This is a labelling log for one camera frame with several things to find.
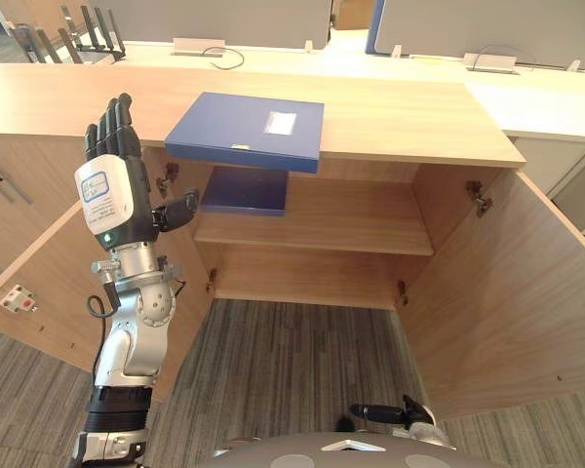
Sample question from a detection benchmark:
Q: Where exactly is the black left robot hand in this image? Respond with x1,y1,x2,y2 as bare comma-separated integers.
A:
73,92,200,253

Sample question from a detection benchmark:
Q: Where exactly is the blue folder with white label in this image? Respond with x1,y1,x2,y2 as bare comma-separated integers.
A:
164,91,326,176

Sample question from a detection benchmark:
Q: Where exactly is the wooden cabinet shelf board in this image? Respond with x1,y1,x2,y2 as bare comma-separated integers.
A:
192,175,436,257

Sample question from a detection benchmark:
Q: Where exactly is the black desk cable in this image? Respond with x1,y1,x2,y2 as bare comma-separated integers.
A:
201,46,247,71
471,44,538,73

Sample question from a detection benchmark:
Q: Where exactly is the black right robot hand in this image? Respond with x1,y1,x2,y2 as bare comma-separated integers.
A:
348,393,438,433

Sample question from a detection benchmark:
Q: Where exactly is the white and red door latch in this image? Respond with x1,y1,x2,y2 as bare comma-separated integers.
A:
0,283,43,315

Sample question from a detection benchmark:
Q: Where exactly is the blue-edged grey partition panel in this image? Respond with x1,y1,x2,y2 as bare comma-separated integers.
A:
365,0,585,70

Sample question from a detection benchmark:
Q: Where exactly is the brown cardboard box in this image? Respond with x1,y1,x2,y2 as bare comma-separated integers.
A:
332,0,374,31

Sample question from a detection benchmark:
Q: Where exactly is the white desk pedestal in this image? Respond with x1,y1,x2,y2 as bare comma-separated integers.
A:
510,135,585,236

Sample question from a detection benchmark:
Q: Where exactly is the wooden office cabinet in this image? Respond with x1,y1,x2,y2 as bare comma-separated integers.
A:
0,62,527,311

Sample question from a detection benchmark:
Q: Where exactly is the plain wooden cabinet door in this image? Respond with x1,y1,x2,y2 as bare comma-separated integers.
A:
393,163,585,423

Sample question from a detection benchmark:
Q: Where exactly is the silver desk cable box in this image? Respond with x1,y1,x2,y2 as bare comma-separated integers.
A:
170,37,226,58
463,52,522,76

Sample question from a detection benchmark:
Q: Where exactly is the grey desk partition panel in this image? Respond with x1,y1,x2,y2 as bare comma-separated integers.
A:
89,0,334,51

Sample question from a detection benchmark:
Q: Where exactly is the plain blue folder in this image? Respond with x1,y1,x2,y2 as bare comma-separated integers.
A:
199,165,292,217

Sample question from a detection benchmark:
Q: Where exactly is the closed wooden cabinet door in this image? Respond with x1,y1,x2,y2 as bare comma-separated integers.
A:
0,133,87,265

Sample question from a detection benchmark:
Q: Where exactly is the wooden cabinet door with latch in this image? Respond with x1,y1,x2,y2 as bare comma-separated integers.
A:
0,144,216,405

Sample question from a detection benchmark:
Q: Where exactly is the silver bar door handle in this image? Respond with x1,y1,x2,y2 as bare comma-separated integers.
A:
0,168,33,207

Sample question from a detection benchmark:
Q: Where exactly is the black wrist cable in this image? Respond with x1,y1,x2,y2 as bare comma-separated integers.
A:
86,293,109,387

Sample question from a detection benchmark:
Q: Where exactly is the grey robot torso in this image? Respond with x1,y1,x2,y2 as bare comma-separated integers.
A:
209,428,513,468

